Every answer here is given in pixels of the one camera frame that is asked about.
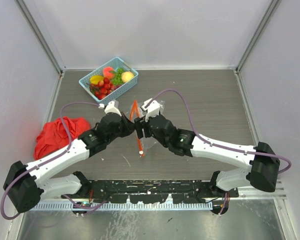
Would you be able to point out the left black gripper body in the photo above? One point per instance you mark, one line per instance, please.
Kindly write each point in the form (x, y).
(124, 130)

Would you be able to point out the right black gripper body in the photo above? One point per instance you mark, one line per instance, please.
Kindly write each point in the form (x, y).
(141, 123)

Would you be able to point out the clear orange zip top bag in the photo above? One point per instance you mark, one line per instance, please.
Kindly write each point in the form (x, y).
(144, 144)

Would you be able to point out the yellow pear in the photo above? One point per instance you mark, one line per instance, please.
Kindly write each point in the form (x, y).
(127, 76)

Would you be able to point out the red orange peach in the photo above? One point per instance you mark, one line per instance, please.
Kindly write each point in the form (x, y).
(108, 72)

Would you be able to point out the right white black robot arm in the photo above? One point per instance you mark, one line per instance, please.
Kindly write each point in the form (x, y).
(256, 166)

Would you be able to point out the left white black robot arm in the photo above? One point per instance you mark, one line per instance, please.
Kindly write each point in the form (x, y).
(65, 155)

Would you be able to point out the green grape bunch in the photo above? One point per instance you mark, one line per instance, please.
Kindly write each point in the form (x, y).
(117, 76)

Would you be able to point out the yellow mango slice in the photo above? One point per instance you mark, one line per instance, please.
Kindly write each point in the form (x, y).
(95, 79)

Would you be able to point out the light blue plastic basket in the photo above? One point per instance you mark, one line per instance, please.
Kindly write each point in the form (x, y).
(120, 90)

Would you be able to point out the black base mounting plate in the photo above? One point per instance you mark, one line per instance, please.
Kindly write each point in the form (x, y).
(147, 191)

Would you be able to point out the red crumpled cloth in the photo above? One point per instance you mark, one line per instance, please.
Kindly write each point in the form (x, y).
(53, 136)

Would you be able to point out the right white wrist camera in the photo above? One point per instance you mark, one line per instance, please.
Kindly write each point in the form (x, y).
(151, 108)

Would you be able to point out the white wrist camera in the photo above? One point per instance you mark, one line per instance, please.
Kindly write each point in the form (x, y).
(111, 107)
(151, 108)

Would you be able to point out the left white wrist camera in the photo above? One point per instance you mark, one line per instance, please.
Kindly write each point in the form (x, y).
(111, 107)

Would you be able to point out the white slotted cable duct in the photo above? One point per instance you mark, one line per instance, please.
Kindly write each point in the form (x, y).
(166, 206)

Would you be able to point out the aluminium frame rail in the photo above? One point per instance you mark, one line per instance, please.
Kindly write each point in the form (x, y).
(27, 194)

